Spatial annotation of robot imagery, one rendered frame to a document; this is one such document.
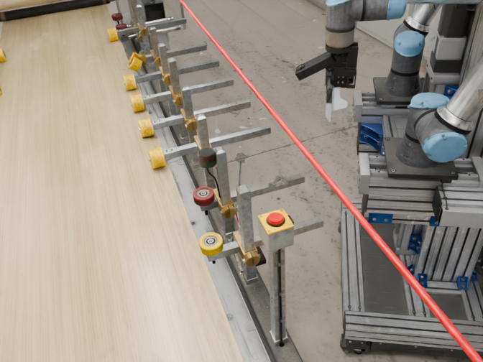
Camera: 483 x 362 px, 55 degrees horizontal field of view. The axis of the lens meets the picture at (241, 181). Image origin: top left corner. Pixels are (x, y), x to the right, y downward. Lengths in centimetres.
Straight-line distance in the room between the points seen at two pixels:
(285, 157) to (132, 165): 169
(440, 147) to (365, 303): 102
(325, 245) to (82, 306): 165
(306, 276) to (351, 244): 33
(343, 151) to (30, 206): 231
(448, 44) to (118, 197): 130
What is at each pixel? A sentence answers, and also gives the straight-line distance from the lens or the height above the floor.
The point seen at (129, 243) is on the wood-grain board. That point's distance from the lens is 162.
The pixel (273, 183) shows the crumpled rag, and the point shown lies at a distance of 182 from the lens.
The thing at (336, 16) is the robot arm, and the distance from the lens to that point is 124.
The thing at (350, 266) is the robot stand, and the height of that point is 23.
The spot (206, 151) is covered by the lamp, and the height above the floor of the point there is 111.
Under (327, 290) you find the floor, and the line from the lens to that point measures 256.
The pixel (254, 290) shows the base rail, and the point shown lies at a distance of 166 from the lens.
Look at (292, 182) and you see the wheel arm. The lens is 185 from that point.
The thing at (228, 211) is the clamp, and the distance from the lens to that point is 172.
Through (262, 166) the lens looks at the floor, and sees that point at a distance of 334.
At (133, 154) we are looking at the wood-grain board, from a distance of 203.
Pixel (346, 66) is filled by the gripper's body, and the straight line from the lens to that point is 131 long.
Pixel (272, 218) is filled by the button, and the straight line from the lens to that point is 114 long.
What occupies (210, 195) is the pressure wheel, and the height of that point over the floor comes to 91.
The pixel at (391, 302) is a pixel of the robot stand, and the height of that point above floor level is 21.
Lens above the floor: 202
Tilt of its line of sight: 39 degrees down
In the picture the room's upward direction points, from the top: 5 degrees counter-clockwise
